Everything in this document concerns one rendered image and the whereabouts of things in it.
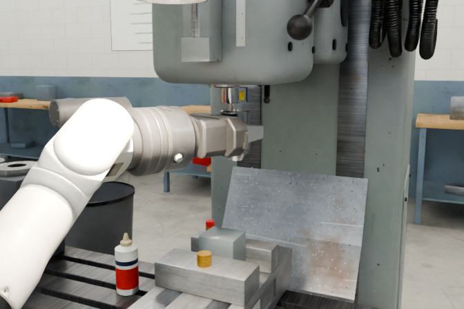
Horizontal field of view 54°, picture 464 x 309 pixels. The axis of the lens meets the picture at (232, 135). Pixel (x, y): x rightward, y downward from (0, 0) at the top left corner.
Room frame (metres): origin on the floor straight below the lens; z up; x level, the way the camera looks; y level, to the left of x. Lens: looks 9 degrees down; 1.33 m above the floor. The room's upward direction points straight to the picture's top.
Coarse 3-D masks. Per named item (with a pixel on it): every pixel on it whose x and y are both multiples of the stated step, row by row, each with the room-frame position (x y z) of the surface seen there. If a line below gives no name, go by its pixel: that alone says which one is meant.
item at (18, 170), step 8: (0, 160) 0.97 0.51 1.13; (0, 168) 0.89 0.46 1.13; (8, 168) 0.89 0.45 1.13; (16, 168) 0.89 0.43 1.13; (24, 168) 0.89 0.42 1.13; (0, 176) 0.87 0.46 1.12; (8, 176) 0.87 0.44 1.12; (16, 176) 0.87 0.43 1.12; (24, 176) 0.87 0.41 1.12; (0, 184) 0.85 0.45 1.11; (8, 184) 0.84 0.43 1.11; (16, 184) 0.84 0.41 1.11; (0, 192) 0.85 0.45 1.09; (8, 192) 0.84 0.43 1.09; (0, 200) 0.85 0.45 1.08; (8, 200) 0.85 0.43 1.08; (0, 208) 0.85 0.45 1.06; (64, 240) 0.95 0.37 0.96; (64, 248) 0.94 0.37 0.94
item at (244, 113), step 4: (220, 112) 0.68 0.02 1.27; (224, 112) 0.67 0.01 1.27; (228, 112) 0.67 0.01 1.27; (232, 112) 0.66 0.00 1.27; (236, 112) 0.66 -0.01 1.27; (240, 112) 0.67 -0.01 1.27; (244, 112) 0.67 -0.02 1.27; (248, 112) 0.67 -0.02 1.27; (232, 116) 0.66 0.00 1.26; (236, 116) 0.66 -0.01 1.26; (240, 116) 0.66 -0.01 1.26; (244, 116) 0.67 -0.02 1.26; (248, 116) 0.67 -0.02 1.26
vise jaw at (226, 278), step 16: (176, 256) 0.67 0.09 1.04; (192, 256) 0.67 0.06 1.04; (160, 272) 0.64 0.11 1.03; (176, 272) 0.63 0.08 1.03; (192, 272) 0.62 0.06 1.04; (208, 272) 0.61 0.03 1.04; (224, 272) 0.61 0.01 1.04; (240, 272) 0.61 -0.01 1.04; (256, 272) 0.63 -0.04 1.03; (176, 288) 0.63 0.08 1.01; (192, 288) 0.62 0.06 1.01; (208, 288) 0.61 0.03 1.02; (224, 288) 0.60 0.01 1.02; (240, 288) 0.59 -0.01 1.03; (256, 288) 0.63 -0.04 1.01; (240, 304) 0.59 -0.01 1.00
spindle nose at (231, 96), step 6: (222, 90) 0.67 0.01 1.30; (228, 90) 0.67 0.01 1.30; (234, 90) 0.66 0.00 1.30; (240, 90) 0.66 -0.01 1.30; (246, 90) 0.67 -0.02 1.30; (222, 96) 0.67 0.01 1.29; (228, 96) 0.67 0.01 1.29; (234, 96) 0.66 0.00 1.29; (246, 96) 0.67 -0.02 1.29; (222, 102) 0.67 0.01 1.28; (228, 102) 0.67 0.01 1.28; (234, 102) 0.66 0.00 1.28; (240, 102) 0.66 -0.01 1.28; (246, 102) 0.67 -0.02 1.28
